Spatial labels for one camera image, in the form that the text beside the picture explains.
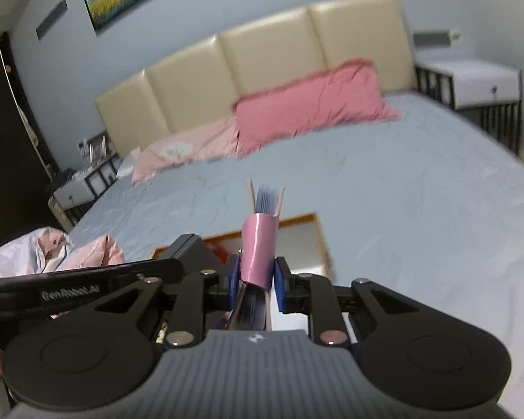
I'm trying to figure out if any bed with grey sheet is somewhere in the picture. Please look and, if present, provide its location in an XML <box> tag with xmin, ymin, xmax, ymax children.
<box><xmin>65</xmin><ymin>91</ymin><xmax>524</xmax><ymax>359</ymax></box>

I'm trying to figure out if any white tissue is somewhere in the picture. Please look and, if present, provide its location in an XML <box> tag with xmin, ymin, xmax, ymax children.
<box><xmin>116</xmin><ymin>147</ymin><xmax>145</xmax><ymax>179</ymax></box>

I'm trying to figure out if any pink quilt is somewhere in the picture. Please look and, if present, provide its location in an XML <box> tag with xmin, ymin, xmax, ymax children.
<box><xmin>63</xmin><ymin>235</ymin><xmax>125</xmax><ymax>271</ymax></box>

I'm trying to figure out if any white and pink cloth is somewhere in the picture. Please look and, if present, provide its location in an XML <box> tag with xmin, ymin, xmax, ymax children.
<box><xmin>0</xmin><ymin>226</ymin><xmax>73</xmax><ymax>277</ymax></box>

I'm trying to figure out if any pink pouch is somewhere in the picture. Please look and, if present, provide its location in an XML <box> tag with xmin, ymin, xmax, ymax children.
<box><xmin>239</xmin><ymin>213</ymin><xmax>281</xmax><ymax>291</ymax></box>

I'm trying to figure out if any grey wall vent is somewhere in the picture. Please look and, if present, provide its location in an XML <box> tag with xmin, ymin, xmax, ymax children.
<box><xmin>36</xmin><ymin>0</ymin><xmax>69</xmax><ymax>40</ymax></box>

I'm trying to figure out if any grey wall panel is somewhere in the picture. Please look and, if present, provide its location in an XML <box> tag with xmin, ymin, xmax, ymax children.
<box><xmin>413</xmin><ymin>30</ymin><xmax>451</xmax><ymax>47</ymax></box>

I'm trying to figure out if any dark pink pillow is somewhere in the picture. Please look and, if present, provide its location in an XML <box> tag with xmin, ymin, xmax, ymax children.
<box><xmin>231</xmin><ymin>59</ymin><xmax>400</xmax><ymax>158</ymax></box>

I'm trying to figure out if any white black nightstand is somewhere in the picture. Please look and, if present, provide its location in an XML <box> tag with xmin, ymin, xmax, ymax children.
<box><xmin>413</xmin><ymin>59</ymin><xmax>522</xmax><ymax>155</ymax></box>
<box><xmin>48</xmin><ymin>155</ymin><xmax>123</xmax><ymax>232</ymax></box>

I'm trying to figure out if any photo frame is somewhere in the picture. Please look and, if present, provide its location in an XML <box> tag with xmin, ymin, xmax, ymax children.
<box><xmin>86</xmin><ymin>136</ymin><xmax>108</xmax><ymax>160</ymax></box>

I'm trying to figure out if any orange cardboard box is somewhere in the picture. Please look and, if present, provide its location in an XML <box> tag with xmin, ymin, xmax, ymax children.
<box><xmin>152</xmin><ymin>212</ymin><xmax>335</xmax><ymax>332</ymax></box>

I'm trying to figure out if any dark wardrobe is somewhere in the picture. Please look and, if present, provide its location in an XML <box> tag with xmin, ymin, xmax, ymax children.
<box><xmin>0</xmin><ymin>30</ymin><xmax>62</xmax><ymax>254</ymax></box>

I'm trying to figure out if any beige padded headboard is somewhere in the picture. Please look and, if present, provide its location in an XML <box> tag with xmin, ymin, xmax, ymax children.
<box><xmin>95</xmin><ymin>0</ymin><xmax>420</xmax><ymax>158</ymax></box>

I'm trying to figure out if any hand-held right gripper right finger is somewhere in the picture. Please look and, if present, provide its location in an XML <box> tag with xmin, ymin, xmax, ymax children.
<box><xmin>274</xmin><ymin>257</ymin><xmax>433</xmax><ymax>348</ymax></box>

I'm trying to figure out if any light pink pillow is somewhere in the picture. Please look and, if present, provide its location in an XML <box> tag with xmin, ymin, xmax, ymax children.
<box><xmin>131</xmin><ymin>120</ymin><xmax>241</xmax><ymax>186</ymax></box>

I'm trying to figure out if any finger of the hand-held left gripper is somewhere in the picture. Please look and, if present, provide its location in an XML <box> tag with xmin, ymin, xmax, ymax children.
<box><xmin>161</xmin><ymin>234</ymin><xmax>227</xmax><ymax>278</ymax></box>

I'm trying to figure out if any red feather toy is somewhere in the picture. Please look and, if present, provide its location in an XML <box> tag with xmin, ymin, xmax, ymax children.
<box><xmin>210</xmin><ymin>244</ymin><xmax>232</xmax><ymax>265</ymax></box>

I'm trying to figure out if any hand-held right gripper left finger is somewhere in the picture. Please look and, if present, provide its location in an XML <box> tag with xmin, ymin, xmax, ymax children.
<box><xmin>79</xmin><ymin>255</ymin><xmax>241</xmax><ymax>348</ymax></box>

